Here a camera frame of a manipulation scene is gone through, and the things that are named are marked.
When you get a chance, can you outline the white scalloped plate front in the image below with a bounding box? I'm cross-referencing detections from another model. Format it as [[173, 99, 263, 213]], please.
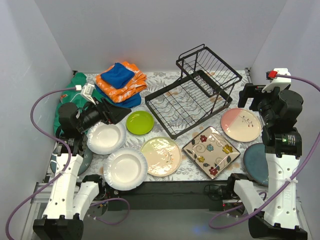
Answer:
[[103, 147, 148, 191]]

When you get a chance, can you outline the left blue glazed plate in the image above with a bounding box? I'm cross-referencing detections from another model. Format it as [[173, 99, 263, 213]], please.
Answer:
[[50, 148, 93, 175]]

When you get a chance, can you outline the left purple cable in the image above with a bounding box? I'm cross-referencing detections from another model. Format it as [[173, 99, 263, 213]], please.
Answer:
[[4, 86, 131, 240]]

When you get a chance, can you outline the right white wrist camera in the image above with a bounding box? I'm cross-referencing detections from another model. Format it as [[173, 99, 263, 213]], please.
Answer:
[[262, 68, 291, 93]]

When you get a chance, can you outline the blue cloth bottom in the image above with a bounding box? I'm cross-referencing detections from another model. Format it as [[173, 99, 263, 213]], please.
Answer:
[[93, 84, 142, 108]]

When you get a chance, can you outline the right blue glazed plate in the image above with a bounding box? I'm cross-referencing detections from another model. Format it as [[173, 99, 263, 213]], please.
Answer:
[[243, 143, 269, 187]]

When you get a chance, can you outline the floral patterned table mat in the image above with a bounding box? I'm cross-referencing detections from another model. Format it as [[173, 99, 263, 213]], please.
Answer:
[[79, 70, 262, 182]]

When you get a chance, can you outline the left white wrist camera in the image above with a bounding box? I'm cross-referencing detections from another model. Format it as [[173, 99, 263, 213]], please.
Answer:
[[75, 83, 96, 105]]

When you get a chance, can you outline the white scalloped plate back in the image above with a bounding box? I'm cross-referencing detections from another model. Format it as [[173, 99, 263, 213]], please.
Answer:
[[87, 122, 127, 155]]

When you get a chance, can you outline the blue folded towel top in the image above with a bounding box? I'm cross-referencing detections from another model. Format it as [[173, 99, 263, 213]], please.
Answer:
[[100, 62, 135, 89]]

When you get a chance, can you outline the blue glazed plate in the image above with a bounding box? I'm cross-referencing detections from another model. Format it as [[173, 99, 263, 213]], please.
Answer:
[[243, 143, 269, 187], [50, 148, 93, 175]]

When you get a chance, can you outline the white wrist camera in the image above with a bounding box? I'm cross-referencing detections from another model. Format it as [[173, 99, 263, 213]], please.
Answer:
[[75, 83, 96, 105], [262, 68, 291, 93]]

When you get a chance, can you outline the lime green small plate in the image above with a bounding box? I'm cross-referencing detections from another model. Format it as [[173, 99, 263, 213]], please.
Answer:
[[126, 110, 155, 136]]

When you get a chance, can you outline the green jacket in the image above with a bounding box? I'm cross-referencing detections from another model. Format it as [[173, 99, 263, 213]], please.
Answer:
[[53, 72, 89, 138]]

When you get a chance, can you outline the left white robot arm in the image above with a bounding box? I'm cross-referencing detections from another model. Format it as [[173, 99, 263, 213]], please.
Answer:
[[33, 98, 131, 240]]

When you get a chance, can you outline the orange patterned cloth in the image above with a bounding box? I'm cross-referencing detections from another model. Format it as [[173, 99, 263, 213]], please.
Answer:
[[95, 61, 147, 103]]

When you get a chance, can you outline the square floral plate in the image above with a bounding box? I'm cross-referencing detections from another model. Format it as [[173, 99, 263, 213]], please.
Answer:
[[182, 126, 241, 180]]

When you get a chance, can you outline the pink and cream round plate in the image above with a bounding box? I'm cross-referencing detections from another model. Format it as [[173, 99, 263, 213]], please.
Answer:
[[220, 108, 262, 143]]

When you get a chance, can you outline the black wire dish rack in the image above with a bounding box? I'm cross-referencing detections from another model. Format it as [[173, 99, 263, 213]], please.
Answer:
[[145, 44, 242, 140]]

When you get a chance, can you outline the white scalloped plate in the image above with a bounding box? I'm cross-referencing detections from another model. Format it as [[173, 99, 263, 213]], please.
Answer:
[[87, 122, 127, 155], [103, 147, 148, 191]]

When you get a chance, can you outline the purple cable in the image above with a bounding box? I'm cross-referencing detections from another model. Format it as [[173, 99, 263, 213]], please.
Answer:
[[208, 73, 320, 230], [4, 86, 131, 240]]

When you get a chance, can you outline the cream and green round plate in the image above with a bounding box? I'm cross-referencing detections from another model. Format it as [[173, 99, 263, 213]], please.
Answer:
[[140, 136, 182, 177]]

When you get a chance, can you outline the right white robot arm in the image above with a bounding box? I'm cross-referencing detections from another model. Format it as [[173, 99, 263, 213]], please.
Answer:
[[226, 83, 308, 240]]

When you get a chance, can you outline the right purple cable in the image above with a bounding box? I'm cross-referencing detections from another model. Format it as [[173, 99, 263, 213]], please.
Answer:
[[208, 73, 320, 230]]

